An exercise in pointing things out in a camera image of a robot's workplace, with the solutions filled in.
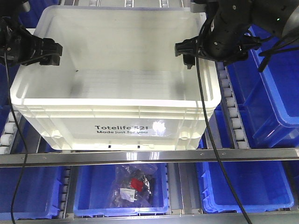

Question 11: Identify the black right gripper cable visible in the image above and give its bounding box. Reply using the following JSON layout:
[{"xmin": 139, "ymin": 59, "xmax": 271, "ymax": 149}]
[{"xmin": 195, "ymin": 18, "xmax": 252, "ymax": 224}]

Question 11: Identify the right white roller track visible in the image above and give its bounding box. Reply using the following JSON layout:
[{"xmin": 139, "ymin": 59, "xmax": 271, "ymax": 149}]
[{"xmin": 216, "ymin": 63, "xmax": 250, "ymax": 149}]

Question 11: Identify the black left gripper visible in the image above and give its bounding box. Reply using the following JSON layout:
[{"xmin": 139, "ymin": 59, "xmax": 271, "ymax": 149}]
[{"xmin": 0, "ymin": 17, "xmax": 63, "ymax": 66}]

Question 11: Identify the clear bag of parts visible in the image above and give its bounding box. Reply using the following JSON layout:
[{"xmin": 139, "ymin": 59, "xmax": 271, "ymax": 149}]
[{"xmin": 107, "ymin": 164, "xmax": 158, "ymax": 208}]

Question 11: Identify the blue bin upper left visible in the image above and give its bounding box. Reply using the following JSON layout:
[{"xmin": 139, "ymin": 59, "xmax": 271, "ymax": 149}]
[{"xmin": 0, "ymin": 0, "xmax": 30, "ymax": 132}]

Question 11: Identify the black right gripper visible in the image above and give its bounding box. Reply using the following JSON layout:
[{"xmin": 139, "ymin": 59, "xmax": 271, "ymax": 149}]
[{"xmin": 175, "ymin": 4, "xmax": 252, "ymax": 70}]

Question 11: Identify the blue bin with bagged parts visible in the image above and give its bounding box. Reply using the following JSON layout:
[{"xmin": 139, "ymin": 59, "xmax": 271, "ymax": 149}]
[{"xmin": 73, "ymin": 163, "xmax": 168, "ymax": 217}]

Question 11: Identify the white Totelife plastic bin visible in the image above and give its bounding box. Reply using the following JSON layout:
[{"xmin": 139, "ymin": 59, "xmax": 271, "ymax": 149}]
[{"xmin": 10, "ymin": 6, "xmax": 221, "ymax": 151}]

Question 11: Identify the white roller track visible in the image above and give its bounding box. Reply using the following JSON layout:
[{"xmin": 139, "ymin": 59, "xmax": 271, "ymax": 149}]
[
  {"xmin": 216, "ymin": 63, "xmax": 250, "ymax": 149},
  {"xmin": 0, "ymin": 111, "xmax": 17, "ymax": 154},
  {"xmin": 58, "ymin": 166, "xmax": 71, "ymax": 219}
]

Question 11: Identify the blue bin lower left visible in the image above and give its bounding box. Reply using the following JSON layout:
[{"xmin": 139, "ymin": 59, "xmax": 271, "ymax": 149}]
[{"xmin": 0, "ymin": 167, "xmax": 64, "ymax": 220}]

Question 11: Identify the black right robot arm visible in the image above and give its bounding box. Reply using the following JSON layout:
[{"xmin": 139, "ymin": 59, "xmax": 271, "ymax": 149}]
[{"xmin": 175, "ymin": 0, "xmax": 299, "ymax": 72}]

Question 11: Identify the left white roller track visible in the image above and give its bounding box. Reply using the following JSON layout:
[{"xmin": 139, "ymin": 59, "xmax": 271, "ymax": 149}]
[{"xmin": 0, "ymin": 111, "xmax": 17, "ymax": 154}]

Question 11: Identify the lower white roller track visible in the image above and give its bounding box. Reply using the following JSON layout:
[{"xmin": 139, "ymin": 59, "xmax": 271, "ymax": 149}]
[{"xmin": 58, "ymin": 166, "xmax": 71, "ymax": 219}]

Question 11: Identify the blue bin lower right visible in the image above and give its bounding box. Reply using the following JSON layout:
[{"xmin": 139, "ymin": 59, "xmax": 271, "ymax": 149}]
[{"xmin": 196, "ymin": 161, "xmax": 294, "ymax": 213}]

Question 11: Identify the large blue bin upper right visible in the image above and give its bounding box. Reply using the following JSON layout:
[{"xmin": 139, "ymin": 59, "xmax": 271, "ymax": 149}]
[{"xmin": 227, "ymin": 38, "xmax": 299, "ymax": 148}]

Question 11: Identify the steel shelf front rail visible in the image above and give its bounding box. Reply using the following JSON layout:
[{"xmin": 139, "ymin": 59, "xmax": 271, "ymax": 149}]
[{"xmin": 0, "ymin": 148, "xmax": 299, "ymax": 168}]

